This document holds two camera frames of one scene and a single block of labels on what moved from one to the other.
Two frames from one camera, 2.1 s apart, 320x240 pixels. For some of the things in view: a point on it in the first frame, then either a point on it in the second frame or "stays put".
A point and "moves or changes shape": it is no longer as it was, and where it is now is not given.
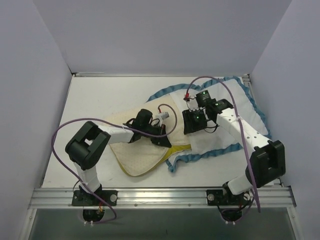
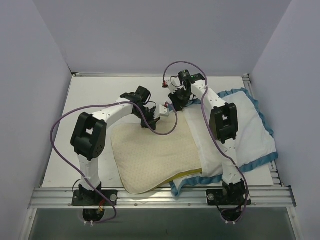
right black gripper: x=194 y=124 → x=178 y=100
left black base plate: x=84 y=198 stays put
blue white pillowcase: x=216 y=139 moves or changes shape
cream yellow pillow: x=141 y=156 moves or changes shape
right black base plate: x=221 y=197 stays put
